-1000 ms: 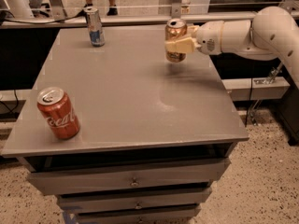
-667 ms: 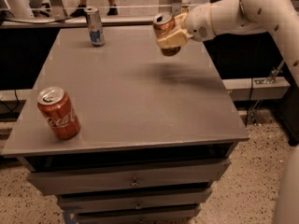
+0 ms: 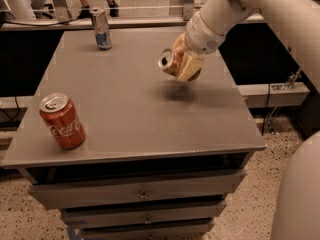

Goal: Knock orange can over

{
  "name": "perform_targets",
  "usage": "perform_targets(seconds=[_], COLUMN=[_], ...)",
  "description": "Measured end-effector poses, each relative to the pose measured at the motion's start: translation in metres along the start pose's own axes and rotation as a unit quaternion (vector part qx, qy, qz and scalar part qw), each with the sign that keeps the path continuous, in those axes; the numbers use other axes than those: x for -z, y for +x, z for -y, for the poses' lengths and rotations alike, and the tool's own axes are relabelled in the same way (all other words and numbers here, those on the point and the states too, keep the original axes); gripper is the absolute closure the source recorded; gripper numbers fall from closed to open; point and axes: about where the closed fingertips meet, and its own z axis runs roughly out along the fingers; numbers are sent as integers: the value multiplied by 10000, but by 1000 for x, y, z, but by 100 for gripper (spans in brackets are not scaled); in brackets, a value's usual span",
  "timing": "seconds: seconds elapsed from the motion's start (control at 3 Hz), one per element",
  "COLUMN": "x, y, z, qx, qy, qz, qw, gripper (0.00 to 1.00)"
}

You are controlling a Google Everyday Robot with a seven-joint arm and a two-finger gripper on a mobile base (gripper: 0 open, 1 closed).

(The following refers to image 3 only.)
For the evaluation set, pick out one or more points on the red Coca-Cola can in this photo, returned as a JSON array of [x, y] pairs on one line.
[[60, 116]]

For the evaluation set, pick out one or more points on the grey top drawer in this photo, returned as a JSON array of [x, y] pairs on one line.
[[137, 189]]

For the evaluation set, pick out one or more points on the silver blue energy drink can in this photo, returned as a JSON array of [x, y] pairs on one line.
[[101, 28]]

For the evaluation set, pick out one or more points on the grey middle drawer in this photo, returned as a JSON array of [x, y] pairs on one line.
[[144, 214]]

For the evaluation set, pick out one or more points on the orange soda can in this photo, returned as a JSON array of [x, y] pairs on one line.
[[170, 62]]

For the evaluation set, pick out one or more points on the grey drawer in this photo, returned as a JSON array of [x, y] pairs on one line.
[[137, 189], [148, 232], [144, 214]]

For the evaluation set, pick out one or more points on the person legs black shoes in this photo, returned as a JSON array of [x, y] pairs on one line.
[[86, 5]]

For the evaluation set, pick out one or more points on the grey metal railing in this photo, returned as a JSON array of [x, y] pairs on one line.
[[178, 15]]

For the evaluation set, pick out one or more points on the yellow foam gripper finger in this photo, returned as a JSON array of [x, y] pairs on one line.
[[178, 49], [190, 66]]

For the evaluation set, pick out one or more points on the grey bottom drawer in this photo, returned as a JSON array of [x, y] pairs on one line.
[[148, 232]]

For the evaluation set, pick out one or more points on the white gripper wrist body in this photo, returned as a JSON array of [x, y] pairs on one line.
[[199, 37]]

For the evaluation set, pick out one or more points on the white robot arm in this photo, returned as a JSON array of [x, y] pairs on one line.
[[296, 25]]

